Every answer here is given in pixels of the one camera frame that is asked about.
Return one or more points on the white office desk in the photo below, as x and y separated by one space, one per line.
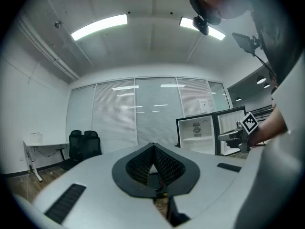
45 143

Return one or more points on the long ceiling light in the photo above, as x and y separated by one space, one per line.
215 33
100 26

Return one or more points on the glass partition with blinds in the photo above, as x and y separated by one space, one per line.
114 116

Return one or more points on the white paper notice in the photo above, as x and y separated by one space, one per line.
204 105

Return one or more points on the white box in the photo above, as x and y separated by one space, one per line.
36 138

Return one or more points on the black mini fridge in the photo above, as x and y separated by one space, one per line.
197 143

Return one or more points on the person's right forearm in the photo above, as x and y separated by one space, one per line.
269 128

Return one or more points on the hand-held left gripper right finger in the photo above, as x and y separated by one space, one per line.
209 175

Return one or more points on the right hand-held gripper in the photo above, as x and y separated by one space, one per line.
249 125

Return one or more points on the person's head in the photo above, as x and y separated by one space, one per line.
221 3

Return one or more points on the round ceiling lamp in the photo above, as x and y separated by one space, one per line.
238 99
267 85
261 80

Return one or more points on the white ceiling duct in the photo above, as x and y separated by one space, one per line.
52 56

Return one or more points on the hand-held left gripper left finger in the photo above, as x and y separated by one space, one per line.
100 175

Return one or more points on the black mesh office chair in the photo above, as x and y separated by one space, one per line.
75 144
92 145

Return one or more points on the black head camera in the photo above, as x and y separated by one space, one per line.
200 25

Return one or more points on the small ceiling sensor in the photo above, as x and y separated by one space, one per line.
57 24

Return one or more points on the black metal railing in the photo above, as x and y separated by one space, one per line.
262 108

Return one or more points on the black chest monitor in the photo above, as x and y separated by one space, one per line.
244 43

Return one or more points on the person's black clothing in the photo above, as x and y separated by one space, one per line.
281 32

